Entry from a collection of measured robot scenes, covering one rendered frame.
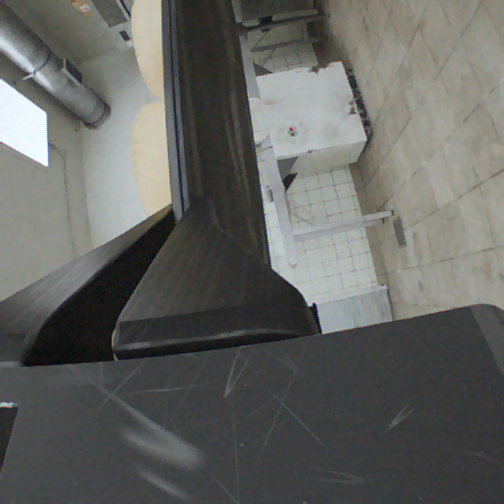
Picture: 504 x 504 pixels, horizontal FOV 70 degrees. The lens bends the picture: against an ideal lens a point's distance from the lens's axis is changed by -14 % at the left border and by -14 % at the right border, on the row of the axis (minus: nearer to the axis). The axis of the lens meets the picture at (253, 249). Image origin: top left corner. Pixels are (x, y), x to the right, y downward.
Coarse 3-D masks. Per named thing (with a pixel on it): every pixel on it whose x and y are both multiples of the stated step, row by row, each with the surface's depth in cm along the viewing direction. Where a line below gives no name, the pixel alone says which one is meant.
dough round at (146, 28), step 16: (144, 0) 13; (160, 0) 13; (144, 16) 13; (160, 16) 13; (144, 32) 13; (160, 32) 13; (144, 48) 14; (160, 48) 14; (144, 64) 14; (160, 64) 14; (160, 80) 15; (160, 96) 16
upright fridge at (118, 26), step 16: (96, 0) 270; (112, 0) 276; (128, 0) 276; (240, 0) 309; (256, 0) 312; (272, 0) 316; (288, 0) 319; (304, 0) 322; (96, 16) 290; (112, 16) 296; (128, 16) 302; (240, 16) 332; (256, 16) 336; (112, 32) 318; (128, 32) 324; (128, 48) 348
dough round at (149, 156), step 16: (144, 112) 13; (160, 112) 13; (144, 128) 13; (160, 128) 12; (144, 144) 12; (160, 144) 12; (144, 160) 12; (160, 160) 12; (144, 176) 12; (160, 176) 12; (144, 192) 13; (160, 192) 13; (144, 208) 13; (160, 208) 13
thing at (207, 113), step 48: (192, 0) 14; (192, 48) 13; (240, 48) 51; (192, 96) 12; (240, 96) 36; (192, 144) 11; (240, 144) 28; (192, 192) 10; (240, 192) 23; (240, 240) 20
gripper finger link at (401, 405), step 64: (128, 256) 7; (0, 320) 5; (64, 320) 5; (448, 320) 3; (0, 384) 4; (64, 384) 4; (128, 384) 3; (192, 384) 3; (256, 384) 3; (320, 384) 3; (384, 384) 3; (448, 384) 3; (0, 448) 4; (64, 448) 3; (128, 448) 3; (192, 448) 3; (256, 448) 3; (320, 448) 3; (384, 448) 3; (448, 448) 2
